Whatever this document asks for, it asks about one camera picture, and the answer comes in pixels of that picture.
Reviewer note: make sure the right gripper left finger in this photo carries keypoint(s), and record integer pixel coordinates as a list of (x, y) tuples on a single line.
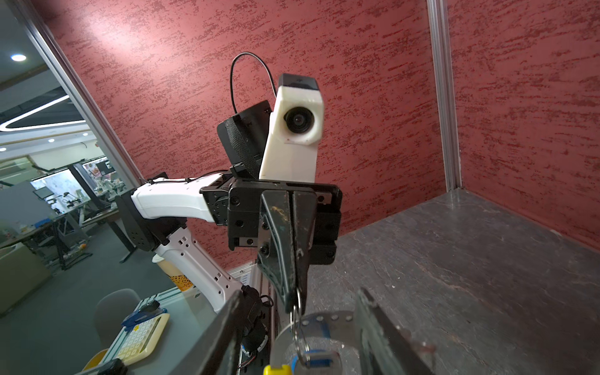
[(218, 349)]

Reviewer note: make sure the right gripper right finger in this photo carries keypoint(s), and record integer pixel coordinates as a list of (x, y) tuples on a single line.
[(382, 348)]

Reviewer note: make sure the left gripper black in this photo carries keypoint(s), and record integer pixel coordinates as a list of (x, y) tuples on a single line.
[(260, 216)]

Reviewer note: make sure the yellow capped key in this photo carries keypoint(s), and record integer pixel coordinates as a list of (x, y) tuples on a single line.
[(277, 370)]

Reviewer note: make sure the metal keyring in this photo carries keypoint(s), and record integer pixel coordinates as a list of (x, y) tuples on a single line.
[(329, 331)]

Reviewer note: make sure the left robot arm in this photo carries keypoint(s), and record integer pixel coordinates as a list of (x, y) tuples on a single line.
[(156, 216)]

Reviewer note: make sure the blue stapler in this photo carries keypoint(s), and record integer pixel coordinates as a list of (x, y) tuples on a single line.
[(146, 312)]

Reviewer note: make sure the cream calculator keyboard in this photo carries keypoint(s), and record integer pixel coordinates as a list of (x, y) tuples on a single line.
[(142, 340)]

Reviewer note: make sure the paper coffee cup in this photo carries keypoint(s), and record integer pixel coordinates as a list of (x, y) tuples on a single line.
[(176, 276)]

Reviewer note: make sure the grey office chair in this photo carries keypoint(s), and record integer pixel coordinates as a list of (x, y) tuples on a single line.
[(111, 311)]

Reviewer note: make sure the beige sofa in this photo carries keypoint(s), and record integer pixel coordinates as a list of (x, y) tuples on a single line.
[(22, 272)]

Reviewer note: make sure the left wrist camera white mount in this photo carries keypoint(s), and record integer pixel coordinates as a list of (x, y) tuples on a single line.
[(295, 131)]

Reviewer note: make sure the left aluminium corner post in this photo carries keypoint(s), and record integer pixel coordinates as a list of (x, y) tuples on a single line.
[(45, 43)]

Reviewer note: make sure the aluminium corner post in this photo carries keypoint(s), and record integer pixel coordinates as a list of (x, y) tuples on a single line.
[(437, 11), (45, 43)]

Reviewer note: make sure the right aluminium corner post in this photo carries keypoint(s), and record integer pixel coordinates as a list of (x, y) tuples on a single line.
[(437, 11)]

